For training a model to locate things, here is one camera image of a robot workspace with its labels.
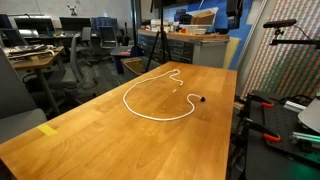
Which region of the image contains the grey armrest office chair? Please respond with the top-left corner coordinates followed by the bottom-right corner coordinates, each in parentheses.
top-left (46, 26), bottom-right (98, 101)

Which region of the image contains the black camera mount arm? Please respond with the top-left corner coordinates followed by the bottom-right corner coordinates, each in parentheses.
top-left (268, 27), bottom-right (320, 50)

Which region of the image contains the aluminium extrusion bar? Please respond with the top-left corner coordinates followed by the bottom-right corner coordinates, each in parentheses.
top-left (290, 131), bottom-right (320, 145)
top-left (283, 100), bottom-right (307, 114)

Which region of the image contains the wooden office desk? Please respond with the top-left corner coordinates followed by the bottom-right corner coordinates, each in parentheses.
top-left (2, 45), bottom-right (66, 117)

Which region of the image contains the open cardboard box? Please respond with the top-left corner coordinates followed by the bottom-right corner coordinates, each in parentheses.
top-left (190, 10), bottom-right (217, 26)

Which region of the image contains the black tripod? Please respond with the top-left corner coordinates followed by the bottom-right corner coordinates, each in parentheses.
top-left (145, 0), bottom-right (173, 73)

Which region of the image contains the black mesh office chair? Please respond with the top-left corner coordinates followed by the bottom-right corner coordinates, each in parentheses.
top-left (98, 25), bottom-right (119, 50)

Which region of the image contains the grey bin with cardboard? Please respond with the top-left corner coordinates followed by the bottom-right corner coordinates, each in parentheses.
top-left (120, 55), bottom-right (162, 82)

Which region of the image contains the black bar-shaped camera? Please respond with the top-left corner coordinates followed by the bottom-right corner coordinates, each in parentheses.
top-left (262, 18), bottom-right (298, 30)

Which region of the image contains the black bowl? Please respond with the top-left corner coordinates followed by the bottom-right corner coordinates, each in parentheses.
top-left (214, 27), bottom-right (231, 35)

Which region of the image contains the grey tool cabinet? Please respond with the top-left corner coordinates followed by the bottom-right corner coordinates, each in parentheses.
top-left (137, 29), bottom-right (231, 70)

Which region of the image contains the tan leaning board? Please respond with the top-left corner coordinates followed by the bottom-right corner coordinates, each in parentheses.
top-left (222, 36), bottom-right (242, 71)

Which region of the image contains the white plastic tray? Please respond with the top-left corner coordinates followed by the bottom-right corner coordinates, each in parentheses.
top-left (180, 23), bottom-right (214, 36)

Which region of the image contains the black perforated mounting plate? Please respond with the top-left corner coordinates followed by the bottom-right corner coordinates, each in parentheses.
top-left (244, 89), bottom-right (320, 180)

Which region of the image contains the yellow tape piece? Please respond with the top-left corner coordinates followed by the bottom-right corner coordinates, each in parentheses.
top-left (36, 123), bottom-right (59, 137)

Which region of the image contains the white rope with black tip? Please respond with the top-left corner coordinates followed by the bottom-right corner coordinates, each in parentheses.
top-left (122, 68), bottom-right (207, 122)

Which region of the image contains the black computer monitor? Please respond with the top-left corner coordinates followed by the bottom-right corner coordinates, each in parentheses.
top-left (58, 16), bottom-right (92, 33)
top-left (13, 16), bottom-right (56, 35)

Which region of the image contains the orange-handled black clamp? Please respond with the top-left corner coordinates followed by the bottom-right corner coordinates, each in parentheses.
top-left (243, 117), bottom-right (282, 144)
top-left (247, 94), bottom-right (276, 110)

